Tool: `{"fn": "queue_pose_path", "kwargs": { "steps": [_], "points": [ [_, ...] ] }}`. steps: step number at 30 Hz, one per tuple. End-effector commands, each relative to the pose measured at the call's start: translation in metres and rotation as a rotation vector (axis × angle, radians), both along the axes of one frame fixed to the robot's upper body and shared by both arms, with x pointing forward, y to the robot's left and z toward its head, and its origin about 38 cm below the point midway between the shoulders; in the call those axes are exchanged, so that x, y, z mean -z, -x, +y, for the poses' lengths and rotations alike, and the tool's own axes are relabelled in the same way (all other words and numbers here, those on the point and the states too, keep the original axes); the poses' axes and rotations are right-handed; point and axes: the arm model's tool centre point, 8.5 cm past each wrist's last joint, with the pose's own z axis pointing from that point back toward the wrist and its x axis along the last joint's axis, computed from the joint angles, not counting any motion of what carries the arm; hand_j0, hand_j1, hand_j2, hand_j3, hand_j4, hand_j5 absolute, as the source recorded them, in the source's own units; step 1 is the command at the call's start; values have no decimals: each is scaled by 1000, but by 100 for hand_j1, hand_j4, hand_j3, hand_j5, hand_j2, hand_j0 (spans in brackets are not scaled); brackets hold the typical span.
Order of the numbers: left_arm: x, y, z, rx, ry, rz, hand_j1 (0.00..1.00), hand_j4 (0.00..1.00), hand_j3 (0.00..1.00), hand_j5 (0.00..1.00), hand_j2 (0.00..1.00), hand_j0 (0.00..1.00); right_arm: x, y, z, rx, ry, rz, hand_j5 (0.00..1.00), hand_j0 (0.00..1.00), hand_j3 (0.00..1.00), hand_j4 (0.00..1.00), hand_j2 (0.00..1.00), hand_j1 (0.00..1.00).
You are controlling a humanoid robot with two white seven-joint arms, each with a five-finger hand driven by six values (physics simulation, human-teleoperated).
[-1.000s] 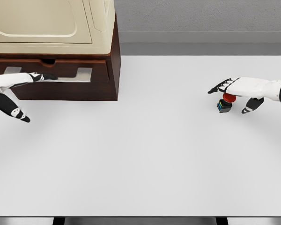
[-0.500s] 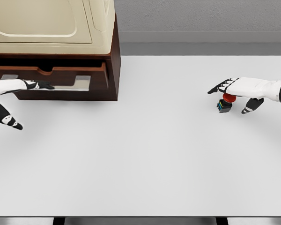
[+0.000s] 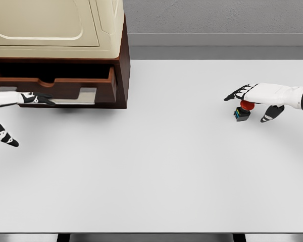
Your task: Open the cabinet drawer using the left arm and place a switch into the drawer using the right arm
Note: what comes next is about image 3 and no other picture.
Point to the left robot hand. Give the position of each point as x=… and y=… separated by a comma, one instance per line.
x=5, y=99

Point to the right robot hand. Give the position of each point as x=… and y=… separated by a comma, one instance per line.
x=265, y=94

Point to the red button switch black base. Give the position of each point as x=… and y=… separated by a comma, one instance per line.
x=243, y=113

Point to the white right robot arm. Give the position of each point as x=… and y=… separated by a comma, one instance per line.
x=299, y=97

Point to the brown cabinet with cream top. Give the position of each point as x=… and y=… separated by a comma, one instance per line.
x=53, y=25

